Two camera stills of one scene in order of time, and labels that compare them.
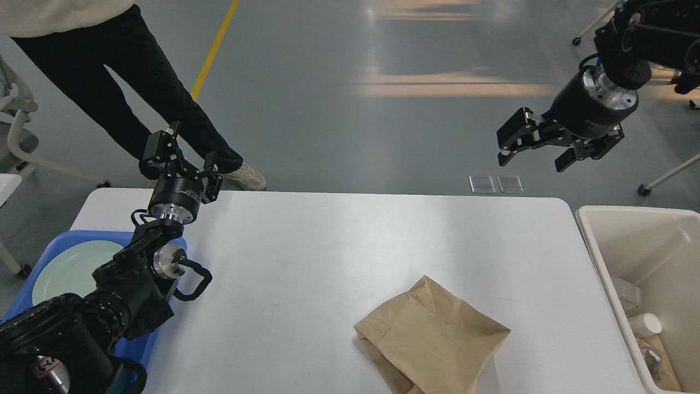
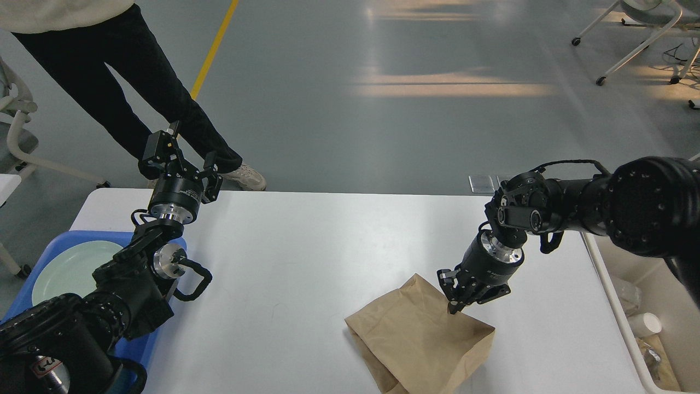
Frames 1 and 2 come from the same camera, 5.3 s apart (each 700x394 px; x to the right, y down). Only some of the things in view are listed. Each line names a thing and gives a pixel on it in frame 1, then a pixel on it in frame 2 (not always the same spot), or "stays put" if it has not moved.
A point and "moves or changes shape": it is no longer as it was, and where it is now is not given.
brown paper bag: [429, 341] moves or changes shape
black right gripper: [586, 104] → [489, 263]
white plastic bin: [658, 250] stays put
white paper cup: [629, 295] stays put
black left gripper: [178, 190] stays put
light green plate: [69, 269] stays put
